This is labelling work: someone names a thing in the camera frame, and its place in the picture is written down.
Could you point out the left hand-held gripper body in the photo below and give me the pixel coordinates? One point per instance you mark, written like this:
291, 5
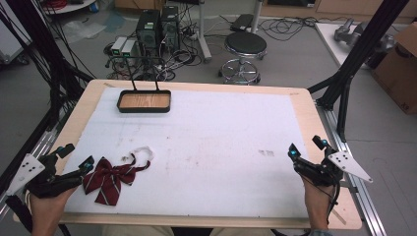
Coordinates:
49, 183

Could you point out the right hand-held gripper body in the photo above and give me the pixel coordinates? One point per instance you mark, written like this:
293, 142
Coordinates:
319, 173

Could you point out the red striped bow tie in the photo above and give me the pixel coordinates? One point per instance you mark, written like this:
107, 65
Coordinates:
109, 178

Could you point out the person's left hand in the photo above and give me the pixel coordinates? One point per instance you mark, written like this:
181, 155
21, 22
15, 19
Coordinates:
47, 208

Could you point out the person's right hand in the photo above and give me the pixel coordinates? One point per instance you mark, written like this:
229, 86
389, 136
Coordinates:
317, 203

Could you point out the wooden table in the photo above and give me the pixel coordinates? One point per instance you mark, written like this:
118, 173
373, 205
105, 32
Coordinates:
306, 108

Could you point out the black stand with wooden tray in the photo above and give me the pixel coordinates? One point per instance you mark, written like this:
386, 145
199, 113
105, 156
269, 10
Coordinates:
144, 101

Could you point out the white table mat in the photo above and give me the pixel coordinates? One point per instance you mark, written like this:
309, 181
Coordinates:
203, 137

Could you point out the white platform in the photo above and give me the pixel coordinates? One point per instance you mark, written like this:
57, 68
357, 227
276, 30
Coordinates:
327, 39

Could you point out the brown cardboard box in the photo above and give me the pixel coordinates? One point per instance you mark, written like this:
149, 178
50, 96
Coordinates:
398, 72

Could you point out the small white power box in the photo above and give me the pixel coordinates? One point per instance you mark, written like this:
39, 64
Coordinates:
128, 48
118, 46

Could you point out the black round stool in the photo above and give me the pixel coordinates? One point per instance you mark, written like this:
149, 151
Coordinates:
246, 44

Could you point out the clear plastic sheet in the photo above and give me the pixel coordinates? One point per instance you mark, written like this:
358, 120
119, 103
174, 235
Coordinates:
83, 31

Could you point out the white cabinet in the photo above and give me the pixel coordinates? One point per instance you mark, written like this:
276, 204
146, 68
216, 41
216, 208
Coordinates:
11, 39

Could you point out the black flat box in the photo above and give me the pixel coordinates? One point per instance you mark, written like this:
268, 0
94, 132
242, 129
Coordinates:
242, 23

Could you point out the grey metal pole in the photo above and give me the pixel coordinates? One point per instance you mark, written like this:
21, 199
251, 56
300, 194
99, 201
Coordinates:
256, 16

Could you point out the white round table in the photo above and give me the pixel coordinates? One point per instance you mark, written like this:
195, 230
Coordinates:
70, 6

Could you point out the black computer tower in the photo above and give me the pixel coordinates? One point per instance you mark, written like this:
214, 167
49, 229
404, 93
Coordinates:
170, 26
148, 28

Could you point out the grey metal table leg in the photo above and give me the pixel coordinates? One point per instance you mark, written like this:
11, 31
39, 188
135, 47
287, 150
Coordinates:
203, 36

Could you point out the aluminium rail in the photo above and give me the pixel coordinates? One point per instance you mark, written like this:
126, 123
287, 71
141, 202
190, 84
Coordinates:
360, 193
46, 144

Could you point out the black metal frame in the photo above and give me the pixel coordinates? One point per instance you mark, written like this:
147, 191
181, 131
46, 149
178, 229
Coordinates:
364, 46
39, 49

